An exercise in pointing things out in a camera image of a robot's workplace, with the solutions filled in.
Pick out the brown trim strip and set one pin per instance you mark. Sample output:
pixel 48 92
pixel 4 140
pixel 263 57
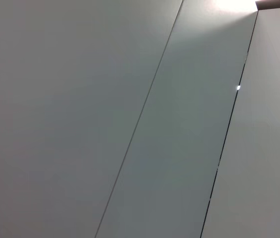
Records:
pixel 279 3

